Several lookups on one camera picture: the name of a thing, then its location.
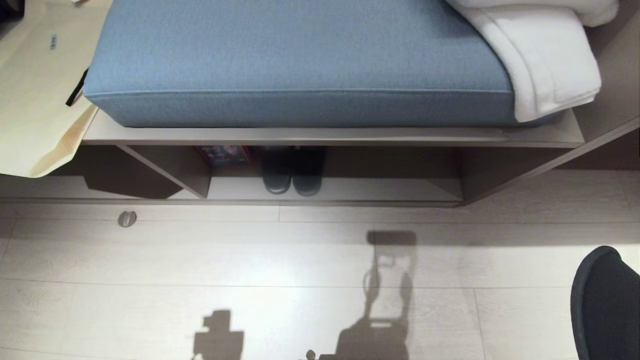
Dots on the beige bench shoe shelf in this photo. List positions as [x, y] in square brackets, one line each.
[350, 136]

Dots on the dark grey slipper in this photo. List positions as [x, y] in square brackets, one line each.
[276, 172]
[308, 172]

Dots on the red printed box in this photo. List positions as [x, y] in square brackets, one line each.
[223, 155]

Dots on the blue seat cushion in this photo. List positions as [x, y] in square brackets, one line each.
[300, 60]

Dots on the round metal floor stopper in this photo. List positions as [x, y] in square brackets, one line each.
[127, 218]

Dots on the white folded blanket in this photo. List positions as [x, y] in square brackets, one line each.
[545, 60]

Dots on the beige paper bag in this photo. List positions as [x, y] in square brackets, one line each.
[35, 90]

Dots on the black round chair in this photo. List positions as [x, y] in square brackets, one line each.
[607, 305]

